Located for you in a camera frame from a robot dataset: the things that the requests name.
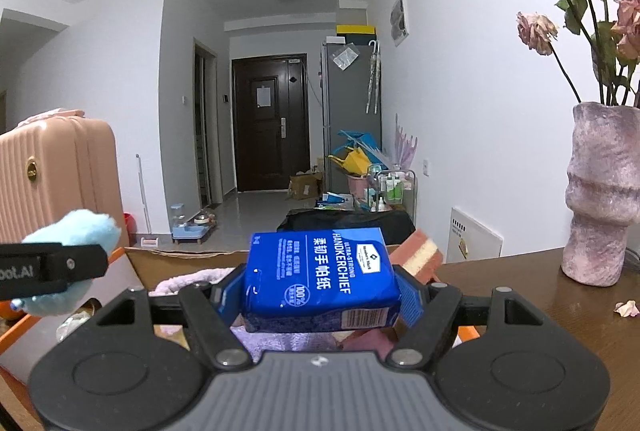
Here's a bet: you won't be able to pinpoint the pink bucket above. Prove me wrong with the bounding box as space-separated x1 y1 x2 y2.
347 173 371 199

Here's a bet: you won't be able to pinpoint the pink fairy wings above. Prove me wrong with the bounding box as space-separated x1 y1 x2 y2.
394 112 418 169

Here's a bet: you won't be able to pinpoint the pink textured vase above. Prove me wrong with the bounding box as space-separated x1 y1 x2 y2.
560 102 640 288

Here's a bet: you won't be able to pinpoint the white board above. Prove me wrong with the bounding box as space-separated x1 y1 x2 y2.
446 207 504 264

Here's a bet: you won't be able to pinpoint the cardboard box with orange edges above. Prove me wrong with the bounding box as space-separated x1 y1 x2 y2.
0 245 481 392

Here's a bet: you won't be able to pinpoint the dried pink rose bouquet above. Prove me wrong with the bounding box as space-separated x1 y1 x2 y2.
450 0 640 108

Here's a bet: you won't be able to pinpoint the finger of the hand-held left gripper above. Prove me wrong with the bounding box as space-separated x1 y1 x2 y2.
40 243 109 294

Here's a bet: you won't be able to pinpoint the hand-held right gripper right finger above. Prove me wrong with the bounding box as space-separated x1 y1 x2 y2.
387 263 543 369

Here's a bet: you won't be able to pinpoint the blue pet feeder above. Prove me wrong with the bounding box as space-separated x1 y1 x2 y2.
170 203 218 244

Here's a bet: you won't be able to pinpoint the lavender towel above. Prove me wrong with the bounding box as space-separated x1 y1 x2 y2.
231 316 346 364

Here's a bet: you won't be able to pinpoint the white mop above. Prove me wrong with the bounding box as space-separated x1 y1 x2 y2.
135 153 161 248

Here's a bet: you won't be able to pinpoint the light blue plush toy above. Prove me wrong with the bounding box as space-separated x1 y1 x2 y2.
12 209 122 316

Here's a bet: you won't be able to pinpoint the yellow and black box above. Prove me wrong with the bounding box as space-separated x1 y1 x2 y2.
336 25 377 42

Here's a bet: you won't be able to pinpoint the blue plastic item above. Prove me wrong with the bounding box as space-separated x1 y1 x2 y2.
336 129 383 159

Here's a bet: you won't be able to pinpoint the brown cardboard box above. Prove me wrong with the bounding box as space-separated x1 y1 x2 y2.
287 171 323 202

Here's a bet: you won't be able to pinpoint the pile of blue packets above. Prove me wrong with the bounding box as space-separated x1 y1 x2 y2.
315 192 356 209

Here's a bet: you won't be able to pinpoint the pink suitcase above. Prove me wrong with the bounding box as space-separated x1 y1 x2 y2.
0 116 130 247

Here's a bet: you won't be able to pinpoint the white folded umbrella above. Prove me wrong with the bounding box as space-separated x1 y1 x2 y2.
366 40 382 116

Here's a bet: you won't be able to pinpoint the grey refrigerator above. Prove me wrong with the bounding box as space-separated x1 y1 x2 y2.
320 38 383 196

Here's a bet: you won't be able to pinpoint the pink towel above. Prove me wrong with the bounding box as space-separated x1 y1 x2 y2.
149 267 236 297

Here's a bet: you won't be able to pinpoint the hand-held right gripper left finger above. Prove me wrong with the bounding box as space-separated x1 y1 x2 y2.
95 267 256 371

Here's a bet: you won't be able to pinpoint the white trolley with bottles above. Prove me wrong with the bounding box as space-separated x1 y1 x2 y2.
365 163 418 222

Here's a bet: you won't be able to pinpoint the dark brown entrance door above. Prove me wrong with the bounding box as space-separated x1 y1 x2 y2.
231 54 308 193

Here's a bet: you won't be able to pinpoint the dark side door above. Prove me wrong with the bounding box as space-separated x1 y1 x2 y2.
194 38 223 209

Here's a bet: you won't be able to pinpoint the blue tissue pack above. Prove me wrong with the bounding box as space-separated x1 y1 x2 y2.
241 227 403 334

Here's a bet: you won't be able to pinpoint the pink and yellow sponge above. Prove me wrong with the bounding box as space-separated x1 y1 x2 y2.
390 227 445 284

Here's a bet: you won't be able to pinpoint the folded pink cloth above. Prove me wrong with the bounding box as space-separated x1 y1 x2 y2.
17 108 86 128

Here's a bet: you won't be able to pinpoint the clear plastic bag on refrigerator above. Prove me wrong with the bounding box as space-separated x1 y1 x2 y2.
331 45 360 72

